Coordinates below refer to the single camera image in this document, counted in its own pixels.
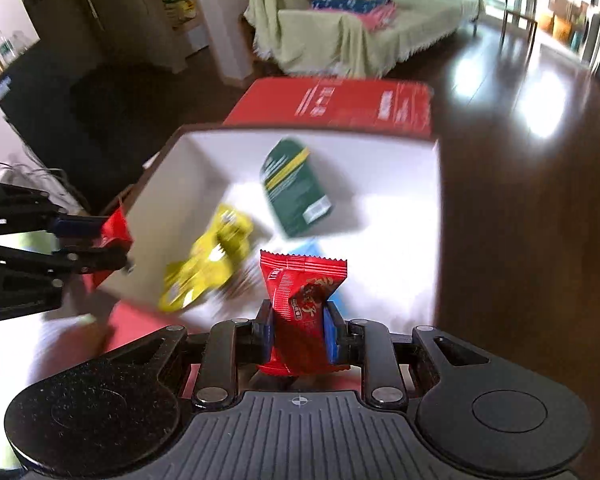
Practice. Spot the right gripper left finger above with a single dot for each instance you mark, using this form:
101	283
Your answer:
228	346

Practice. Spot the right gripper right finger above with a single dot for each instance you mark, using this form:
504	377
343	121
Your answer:
367	345

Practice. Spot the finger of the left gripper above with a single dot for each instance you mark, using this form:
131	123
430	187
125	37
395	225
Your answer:
75	259
75	224

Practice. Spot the red candy packet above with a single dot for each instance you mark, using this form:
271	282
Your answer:
299	286

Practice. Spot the yellow green snack packet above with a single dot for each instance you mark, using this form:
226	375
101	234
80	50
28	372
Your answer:
213	260

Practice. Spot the blue hand cream tube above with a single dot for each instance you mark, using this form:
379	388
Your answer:
309	248

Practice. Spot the red candy wrapper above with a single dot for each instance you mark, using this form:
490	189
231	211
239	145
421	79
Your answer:
115	234

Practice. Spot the black cabinet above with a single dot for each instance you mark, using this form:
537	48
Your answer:
35	99

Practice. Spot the brown white cardboard box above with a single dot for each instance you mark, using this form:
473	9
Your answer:
369	199

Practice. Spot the green lip salve card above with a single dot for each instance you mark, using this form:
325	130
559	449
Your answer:
295	195

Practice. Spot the red Motul cardboard sheet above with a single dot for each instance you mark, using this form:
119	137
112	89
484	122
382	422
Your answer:
390	106

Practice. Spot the green covered sofa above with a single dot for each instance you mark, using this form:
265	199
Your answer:
304	41

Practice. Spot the folded blue pink blankets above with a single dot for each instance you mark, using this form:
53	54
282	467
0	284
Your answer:
374	14

